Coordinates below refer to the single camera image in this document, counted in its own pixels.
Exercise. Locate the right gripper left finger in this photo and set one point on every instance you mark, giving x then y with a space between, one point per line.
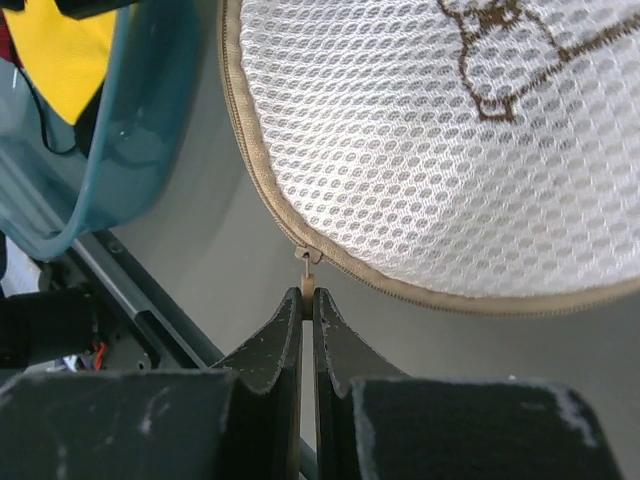
257 400

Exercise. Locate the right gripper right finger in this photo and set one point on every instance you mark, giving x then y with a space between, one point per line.
340 357

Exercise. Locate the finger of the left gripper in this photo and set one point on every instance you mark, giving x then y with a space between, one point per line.
82 9

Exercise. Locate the white mesh laundry bag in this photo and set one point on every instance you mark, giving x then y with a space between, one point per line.
470 156

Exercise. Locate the yellow cloth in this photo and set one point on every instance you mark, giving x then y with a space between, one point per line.
66 59

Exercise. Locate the dark red knit cloth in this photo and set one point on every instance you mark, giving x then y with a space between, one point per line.
8 50

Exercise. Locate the teal plastic tub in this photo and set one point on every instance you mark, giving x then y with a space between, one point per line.
52 191

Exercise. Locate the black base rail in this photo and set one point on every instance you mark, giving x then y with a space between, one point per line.
140 327

